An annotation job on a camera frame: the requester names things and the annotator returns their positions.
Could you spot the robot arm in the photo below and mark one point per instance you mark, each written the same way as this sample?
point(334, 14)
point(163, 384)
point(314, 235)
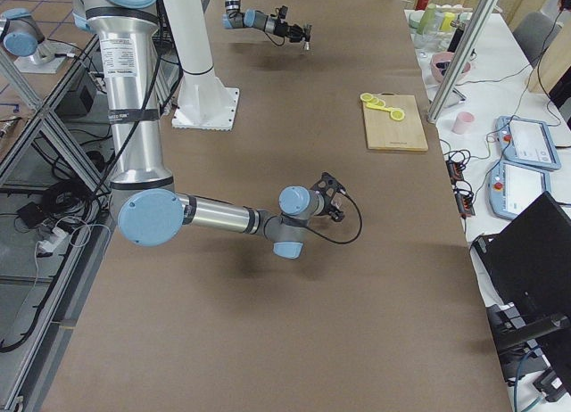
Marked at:
point(274, 24)
point(144, 202)

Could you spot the aluminium frame post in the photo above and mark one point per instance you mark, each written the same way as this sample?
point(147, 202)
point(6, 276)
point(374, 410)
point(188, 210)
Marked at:
point(466, 45)

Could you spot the lemon slice at board corner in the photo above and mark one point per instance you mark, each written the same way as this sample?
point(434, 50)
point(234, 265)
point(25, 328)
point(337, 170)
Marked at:
point(366, 97)

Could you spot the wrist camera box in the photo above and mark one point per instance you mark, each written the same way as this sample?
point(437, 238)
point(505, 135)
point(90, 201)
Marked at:
point(281, 13)
point(328, 186)

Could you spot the pink plastic cup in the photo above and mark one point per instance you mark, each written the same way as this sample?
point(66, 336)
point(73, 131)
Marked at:
point(464, 120)

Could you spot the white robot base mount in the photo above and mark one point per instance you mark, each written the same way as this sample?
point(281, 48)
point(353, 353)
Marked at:
point(203, 101)

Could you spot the black laptop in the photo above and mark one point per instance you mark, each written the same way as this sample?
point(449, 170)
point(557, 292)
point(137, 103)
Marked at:
point(528, 261)

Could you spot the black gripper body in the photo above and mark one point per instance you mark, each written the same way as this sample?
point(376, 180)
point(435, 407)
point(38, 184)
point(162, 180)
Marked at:
point(283, 28)
point(329, 206)

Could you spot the far blue teach pendant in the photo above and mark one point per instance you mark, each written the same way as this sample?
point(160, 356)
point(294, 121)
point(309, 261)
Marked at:
point(528, 142)

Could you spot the lemon slice on knife end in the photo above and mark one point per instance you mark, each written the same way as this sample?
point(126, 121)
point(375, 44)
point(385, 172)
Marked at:
point(397, 115)

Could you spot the pink bowl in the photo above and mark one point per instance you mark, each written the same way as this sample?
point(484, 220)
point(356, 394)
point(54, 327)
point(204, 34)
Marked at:
point(440, 64)

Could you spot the clear glass measuring cup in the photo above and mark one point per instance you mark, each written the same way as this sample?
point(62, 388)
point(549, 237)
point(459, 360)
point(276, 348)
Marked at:
point(337, 203)

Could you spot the bamboo cutting board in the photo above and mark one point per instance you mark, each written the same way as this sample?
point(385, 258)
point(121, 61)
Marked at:
point(383, 133)

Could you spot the steel double jigger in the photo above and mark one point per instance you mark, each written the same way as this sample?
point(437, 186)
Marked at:
point(306, 45)

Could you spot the green plastic cup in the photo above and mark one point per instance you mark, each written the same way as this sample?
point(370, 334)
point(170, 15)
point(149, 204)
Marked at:
point(430, 22)

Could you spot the blue teach pendant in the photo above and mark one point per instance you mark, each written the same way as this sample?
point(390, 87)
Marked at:
point(512, 187)
point(528, 142)

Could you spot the near blue teach pendant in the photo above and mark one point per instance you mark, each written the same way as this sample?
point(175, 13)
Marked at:
point(512, 187)

